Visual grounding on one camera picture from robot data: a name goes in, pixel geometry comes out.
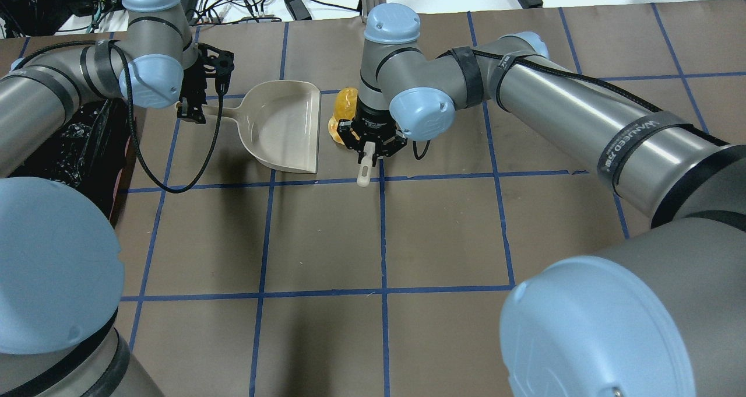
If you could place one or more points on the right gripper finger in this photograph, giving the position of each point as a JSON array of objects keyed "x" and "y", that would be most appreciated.
[
  {"x": 387, "y": 150},
  {"x": 359, "y": 148}
]

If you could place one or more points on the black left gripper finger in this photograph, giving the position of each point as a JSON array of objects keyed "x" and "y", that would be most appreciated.
[
  {"x": 198, "y": 116},
  {"x": 183, "y": 108}
]

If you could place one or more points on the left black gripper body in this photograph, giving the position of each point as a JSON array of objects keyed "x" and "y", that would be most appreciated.
[{"x": 194, "y": 91}]

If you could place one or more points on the beige hand brush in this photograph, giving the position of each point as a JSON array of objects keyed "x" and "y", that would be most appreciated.
[{"x": 366, "y": 164}]

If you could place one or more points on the black lined trash bin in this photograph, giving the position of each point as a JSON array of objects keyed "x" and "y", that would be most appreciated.
[{"x": 89, "y": 154}]

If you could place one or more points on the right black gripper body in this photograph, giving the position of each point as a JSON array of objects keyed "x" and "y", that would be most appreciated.
[{"x": 373, "y": 122}]

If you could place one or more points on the orange toy fruit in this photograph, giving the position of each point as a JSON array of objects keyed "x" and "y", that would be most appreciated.
[{"x": 345, "y": 104}]

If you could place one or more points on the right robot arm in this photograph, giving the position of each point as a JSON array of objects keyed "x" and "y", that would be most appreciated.
[{"x": 440, "y": 280}]

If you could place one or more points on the beige plastic dustpan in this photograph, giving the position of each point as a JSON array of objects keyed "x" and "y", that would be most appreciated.
[{"x": 278, "y": 123}]

